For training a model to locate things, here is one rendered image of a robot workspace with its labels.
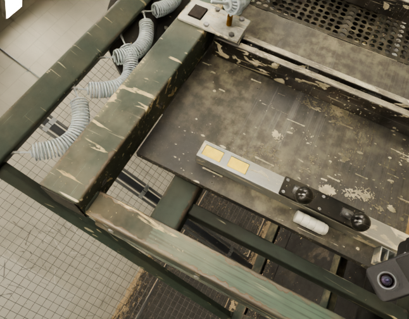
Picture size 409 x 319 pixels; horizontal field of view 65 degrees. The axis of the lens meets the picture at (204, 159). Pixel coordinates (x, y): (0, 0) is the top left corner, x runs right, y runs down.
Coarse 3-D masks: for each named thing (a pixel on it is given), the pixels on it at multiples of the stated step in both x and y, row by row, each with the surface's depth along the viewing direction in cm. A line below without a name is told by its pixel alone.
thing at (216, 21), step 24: (192, 0) 96; (192, 24) 92; (216, 24) 92; (240, 24) 92; (216, 48) 98; (240, 48) 93; (264, 48) 94; (264, 72) 97; (288, 72) 92; (312, 72) 90; (336, 72) 91; (336, 96) 91; (360, 96) 88; (384, 96) 89; (384, 120) 90; (408, 120) 87
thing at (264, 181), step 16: (208, 144) 81; (208, 160) 79; (224, 160) 79; (240, 160) 80; (240, 176) 78; (256, 176) 78; (272, 176) 78; (272, 192) 77; (304, 208) 76; (336, 224) 75; (384, 224) 74; (368, 240) 74; (384, 240) 73; (400, 240) 73
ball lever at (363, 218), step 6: (342, 210) 74; (348, 210) 73; (348, 216) 70; (354, 216) 63; (360, 216) 62; (366, 216) 62; (354, 222) 63; (360, 222) 62; (366, 222) 62; (354, 228) 63; (360, 228) 62; (366, 228) 62
